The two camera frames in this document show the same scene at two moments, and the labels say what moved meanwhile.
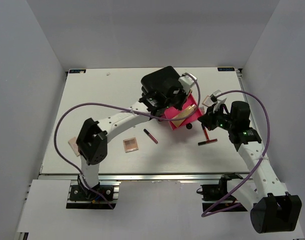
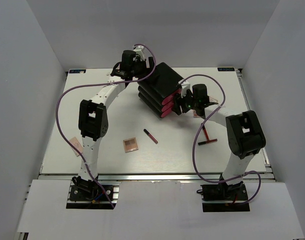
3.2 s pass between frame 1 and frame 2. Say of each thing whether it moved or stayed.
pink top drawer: moved
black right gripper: moved
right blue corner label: stayed
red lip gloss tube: stayed
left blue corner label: stayed
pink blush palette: stayed
